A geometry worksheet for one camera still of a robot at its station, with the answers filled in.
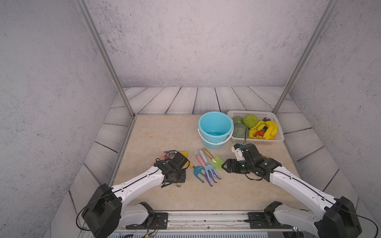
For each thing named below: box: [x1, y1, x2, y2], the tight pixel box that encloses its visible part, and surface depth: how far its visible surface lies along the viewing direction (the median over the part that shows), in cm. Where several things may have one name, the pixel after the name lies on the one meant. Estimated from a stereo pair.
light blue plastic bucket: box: [197, 111, 235, 150], surface depth 95 cm
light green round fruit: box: [232, 115, 244, 125], surface depth 107 cm
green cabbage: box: [242, 114, 259, 129], surface depth 101 cm
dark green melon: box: [232, 123, 250, 139], surface depth 98 cm
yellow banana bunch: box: [249, 120, 278, 140], surface depth 101 cm
